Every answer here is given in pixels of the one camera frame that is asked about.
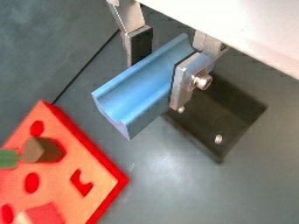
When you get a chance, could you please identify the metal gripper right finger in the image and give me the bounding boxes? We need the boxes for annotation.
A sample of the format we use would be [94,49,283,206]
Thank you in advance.
[170,31,230,113]

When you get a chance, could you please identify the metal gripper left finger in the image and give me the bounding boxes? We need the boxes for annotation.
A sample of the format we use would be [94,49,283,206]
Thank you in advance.
[107,0,154,67]

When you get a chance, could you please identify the light blue arch object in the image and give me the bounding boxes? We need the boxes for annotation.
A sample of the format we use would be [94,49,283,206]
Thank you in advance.
[91,33,193,140]

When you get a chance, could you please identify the black curved fixture block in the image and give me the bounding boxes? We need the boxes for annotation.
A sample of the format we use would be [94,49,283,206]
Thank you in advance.
[163,73,267,163]

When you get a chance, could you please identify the red shape sorter board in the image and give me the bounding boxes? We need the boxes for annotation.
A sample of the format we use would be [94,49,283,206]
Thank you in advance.
[0,101,129,224]

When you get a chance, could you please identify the brown rounded triangle peg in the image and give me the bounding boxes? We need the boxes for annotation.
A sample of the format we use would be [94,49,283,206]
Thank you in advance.
[22,136,65,163]

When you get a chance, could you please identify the green star prism peg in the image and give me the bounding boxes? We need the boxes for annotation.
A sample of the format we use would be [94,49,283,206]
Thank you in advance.
[0,149,20,169]

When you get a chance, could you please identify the red square block peg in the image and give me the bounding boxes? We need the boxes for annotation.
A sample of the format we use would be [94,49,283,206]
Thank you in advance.
[14,203,66,224]

